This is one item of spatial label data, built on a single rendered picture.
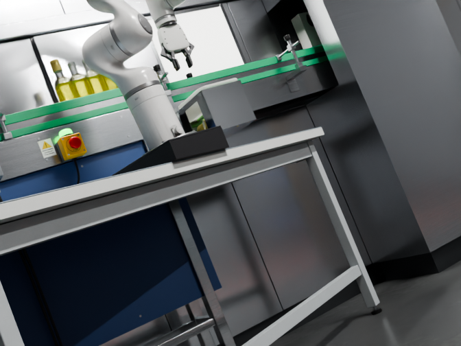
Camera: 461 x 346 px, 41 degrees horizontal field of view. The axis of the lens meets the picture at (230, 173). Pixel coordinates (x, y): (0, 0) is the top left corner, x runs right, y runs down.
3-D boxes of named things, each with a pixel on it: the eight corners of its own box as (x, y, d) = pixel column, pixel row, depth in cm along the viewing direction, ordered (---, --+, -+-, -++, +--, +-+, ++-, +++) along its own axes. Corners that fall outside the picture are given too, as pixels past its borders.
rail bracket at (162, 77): (161, 105, 239) (149, 75, 239) (178, 89, 224) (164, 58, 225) (154, 107, 237) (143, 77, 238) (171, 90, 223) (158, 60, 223)
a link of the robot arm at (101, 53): (150, 83, 179) (115, 11, 180) (101, 112, 185) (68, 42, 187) (168, 84, 190) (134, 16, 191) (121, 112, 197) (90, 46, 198)
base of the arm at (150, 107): (210, 128, 185) (183, 73, 186) (163, 144, 172) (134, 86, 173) (175, 151, 199) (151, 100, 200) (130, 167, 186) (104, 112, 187)
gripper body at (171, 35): (175, 26, 239) (186, 53, 238) (151, 31, 234) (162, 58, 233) (182, 17, 232) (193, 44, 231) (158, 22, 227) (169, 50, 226)
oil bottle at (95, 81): (114, 123, 235) (95, 72, 237) (119, 119, 230) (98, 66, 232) (101, 127, 232) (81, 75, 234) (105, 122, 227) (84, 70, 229)
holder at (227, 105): (222, 141, 245) (208, 106, 246) (256, 119, 221) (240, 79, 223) (186, 153, 236) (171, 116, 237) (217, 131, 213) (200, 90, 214)
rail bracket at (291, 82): (297, 91, 271) (277, 45, 273) (319, 77, 257) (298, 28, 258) (289, 94, 269) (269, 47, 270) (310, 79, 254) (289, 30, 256)
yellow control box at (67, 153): (82, 158, 207) (75, 138, 207) (88, 152, 200) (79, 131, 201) (62, 164, 203) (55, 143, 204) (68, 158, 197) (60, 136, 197)
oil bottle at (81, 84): (100, 127, 232) (80, 75, 234) (104, 122, 228) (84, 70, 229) (86, 131, 229) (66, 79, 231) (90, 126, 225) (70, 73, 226)
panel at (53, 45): (246, 71, 285) (219, 5, 288) (249, 69, 283) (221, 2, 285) (62, 119, 239) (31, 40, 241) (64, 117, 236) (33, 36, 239)
